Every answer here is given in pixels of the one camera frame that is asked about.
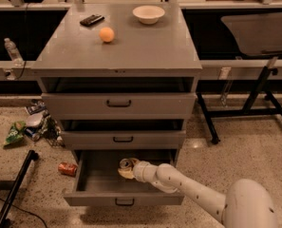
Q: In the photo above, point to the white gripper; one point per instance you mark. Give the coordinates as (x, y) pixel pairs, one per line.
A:
(140, 170)

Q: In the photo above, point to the orange soda can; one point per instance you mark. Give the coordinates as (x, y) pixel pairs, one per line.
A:
(125, 164)

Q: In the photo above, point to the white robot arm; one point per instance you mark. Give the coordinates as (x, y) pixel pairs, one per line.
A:
(247, 204)

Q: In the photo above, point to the grey bottom drawer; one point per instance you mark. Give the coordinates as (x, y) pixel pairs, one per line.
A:
(98, 182)

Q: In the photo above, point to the grey drawer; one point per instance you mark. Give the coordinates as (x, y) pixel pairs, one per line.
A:
(119, 103)
(119, 140)
(98, 182)

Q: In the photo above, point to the red crushed can on floor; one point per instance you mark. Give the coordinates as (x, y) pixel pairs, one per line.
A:
(66, 168)

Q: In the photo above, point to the grey top drawer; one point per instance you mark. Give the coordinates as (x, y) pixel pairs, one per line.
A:
(119, 103)

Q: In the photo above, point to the grey middle drawer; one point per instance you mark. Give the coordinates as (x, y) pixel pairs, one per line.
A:
(119, 140)

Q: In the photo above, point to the grey metal drawer cabinet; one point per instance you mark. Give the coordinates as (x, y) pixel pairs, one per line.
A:
(160, 58)

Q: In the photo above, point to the pile of floor litter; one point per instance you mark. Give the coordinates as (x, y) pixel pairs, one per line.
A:
(40, 124)

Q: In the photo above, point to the green chip bag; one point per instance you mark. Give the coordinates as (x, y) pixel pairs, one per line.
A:
(15, 133)

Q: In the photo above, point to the orange fruit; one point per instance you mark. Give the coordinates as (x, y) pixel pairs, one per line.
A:
(107, 35)

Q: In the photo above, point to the black stand leg left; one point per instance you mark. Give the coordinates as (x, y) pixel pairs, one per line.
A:
(31, 156)

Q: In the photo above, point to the black snack bar wrapper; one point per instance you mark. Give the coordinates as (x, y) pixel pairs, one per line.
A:
(91, 20)

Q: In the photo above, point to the white paper bowl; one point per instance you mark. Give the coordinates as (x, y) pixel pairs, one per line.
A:
(148, 15)

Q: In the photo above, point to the clear plastic water bottle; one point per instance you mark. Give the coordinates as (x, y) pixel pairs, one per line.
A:
(13, 52)

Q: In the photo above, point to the black folding table stand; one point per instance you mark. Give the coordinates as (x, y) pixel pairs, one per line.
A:
(255, 35)

